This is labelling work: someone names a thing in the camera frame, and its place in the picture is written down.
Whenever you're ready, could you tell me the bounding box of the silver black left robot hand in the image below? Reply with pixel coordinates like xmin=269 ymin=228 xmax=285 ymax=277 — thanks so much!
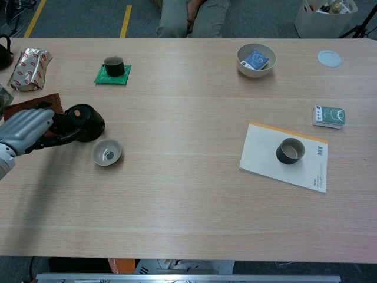
xmin=0 ymin=101 xmax=87 ymax=157

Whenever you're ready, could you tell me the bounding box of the black teapot with handle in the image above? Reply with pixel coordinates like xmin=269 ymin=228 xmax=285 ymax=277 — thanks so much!
xmin=52 ymin=103 xmax=106 ymax=143

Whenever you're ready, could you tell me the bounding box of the black cup beige inside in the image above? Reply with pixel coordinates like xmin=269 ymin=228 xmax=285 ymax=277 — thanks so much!
xmin=276 ymin=137 xmax=306 ymax=166
xmin=102 ymin=55 xmax=125 ymax=78

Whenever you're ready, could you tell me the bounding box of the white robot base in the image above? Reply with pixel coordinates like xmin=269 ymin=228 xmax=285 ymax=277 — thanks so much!
xmin=134 ymin=258 xmax=236 ymax=275

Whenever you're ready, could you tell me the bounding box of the brown scalloped cloth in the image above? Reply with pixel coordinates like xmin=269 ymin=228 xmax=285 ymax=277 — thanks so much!
xmin=2 ymin=93 xmax=64 ymax=139

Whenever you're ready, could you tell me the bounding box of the green patterned packet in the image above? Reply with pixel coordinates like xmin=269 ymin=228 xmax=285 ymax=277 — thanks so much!
xmin=0 ymin=84 xmax=15 ymax=119

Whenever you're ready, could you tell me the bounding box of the gold foil packet red print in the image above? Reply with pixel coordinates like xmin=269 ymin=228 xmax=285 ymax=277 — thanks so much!
xmin=6 ymin=48 xmax=54 ymax=93

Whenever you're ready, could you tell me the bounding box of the black cast iron kettle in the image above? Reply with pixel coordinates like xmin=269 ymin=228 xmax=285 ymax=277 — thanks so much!
xmin=0 ymin=34 xmax=15 ymax=71

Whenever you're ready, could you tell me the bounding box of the grey shallow tea bowl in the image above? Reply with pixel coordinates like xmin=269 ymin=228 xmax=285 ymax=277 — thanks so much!
xmin=91 ymin=138 xmax=123 ymax=167

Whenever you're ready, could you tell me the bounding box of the green foil sachet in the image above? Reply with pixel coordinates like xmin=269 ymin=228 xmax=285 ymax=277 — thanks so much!
xmin=94 ymin=64 xmax=132 ymax=87

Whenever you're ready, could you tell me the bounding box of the orange panel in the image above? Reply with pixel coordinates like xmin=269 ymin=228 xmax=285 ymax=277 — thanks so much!
xmin=107 ymin=258 xmax=137 ymax=274

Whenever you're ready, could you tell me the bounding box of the seated person in khaki trousers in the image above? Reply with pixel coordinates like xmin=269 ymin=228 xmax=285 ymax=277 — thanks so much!
xmin=156 ymin=0 xmax=231 ymax=38

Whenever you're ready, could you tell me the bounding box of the white notebook orange spine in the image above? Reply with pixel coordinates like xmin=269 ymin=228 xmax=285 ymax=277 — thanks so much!
xmin=239 ymin=121 xmax=329 ymax=195

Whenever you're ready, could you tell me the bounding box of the beige round bowl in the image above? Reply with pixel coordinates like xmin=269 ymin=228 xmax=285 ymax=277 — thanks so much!
xmin=236 ymin=43 xmax=277 ymax=79

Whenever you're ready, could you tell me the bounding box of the blue tissue pack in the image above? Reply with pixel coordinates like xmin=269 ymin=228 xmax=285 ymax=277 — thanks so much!
xmin=240 ymin=50 xmax=270 ymax=71

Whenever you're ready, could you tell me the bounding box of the green tissue pack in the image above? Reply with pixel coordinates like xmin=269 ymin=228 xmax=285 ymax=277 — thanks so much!
xmin=312 ymin=104 xmax=346 ymax=130

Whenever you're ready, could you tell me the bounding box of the white storage bin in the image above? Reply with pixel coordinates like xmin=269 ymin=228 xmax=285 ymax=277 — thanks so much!
xmin=294 ymin=0 xmax=359 ymax=39

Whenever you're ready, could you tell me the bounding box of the black tripod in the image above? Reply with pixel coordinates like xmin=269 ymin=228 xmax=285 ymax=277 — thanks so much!
xmin=338 ymin=0 xmax=377 ymax=39

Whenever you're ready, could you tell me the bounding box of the black cable tangle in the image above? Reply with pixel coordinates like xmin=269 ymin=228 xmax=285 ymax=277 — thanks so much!
xmin=0 ymin=0 xmax=39 ymax=32

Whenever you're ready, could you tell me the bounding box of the aluminium profile rail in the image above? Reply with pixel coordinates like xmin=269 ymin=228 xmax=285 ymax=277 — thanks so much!
xmin=35 ymin=272 xmax=342 ymax=283

